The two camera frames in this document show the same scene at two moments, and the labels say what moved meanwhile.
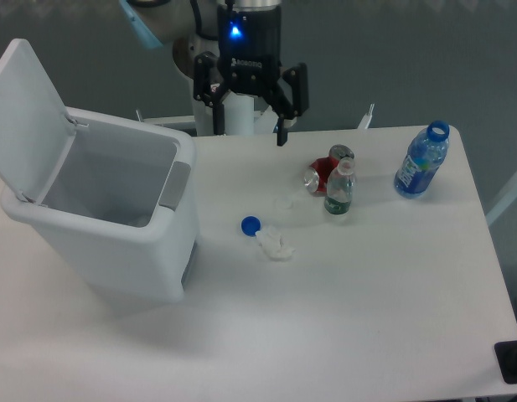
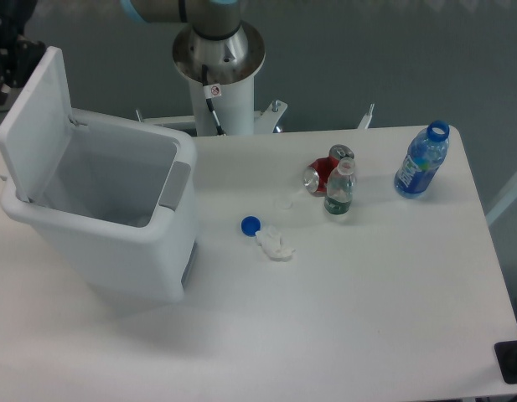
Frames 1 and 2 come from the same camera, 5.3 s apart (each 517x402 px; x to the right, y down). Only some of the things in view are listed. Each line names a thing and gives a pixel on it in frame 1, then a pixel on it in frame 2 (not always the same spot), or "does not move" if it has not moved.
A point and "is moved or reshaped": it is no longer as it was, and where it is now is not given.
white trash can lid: x=31 y=131 is moved or reshaped
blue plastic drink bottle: x=426 y=152 does not move
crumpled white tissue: x=273 y=244 does not move
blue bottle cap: x=250 y=224 does not move
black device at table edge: x=511 y=357 does not move
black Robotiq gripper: x=250 y=45 to x=18 y=55
